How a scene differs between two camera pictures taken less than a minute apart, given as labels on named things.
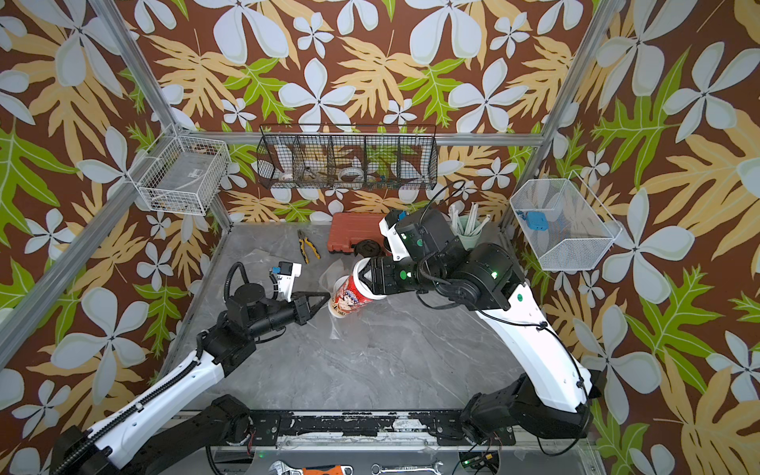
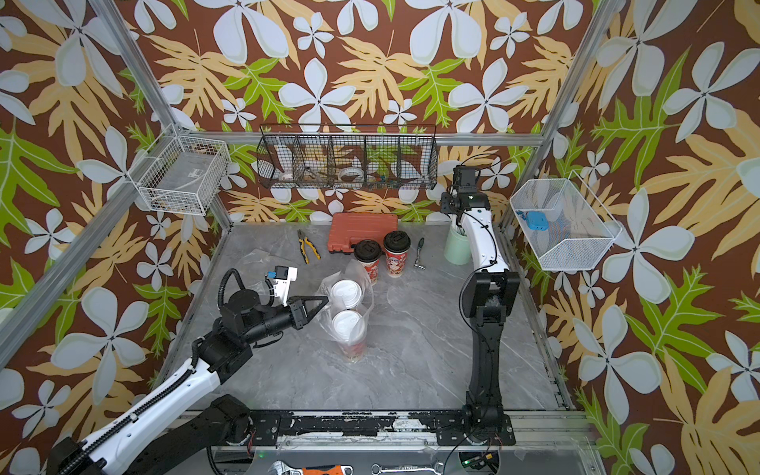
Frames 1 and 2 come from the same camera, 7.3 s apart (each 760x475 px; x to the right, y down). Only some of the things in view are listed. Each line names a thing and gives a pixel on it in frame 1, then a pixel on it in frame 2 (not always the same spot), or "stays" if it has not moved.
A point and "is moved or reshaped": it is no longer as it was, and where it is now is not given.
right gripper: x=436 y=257 → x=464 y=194
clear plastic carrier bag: x=338 y=326 is moved or reshaped
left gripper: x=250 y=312 stays
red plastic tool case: x=346 y=230 stays
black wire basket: x=347 y=157 stays
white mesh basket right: x=580 y=229 stays
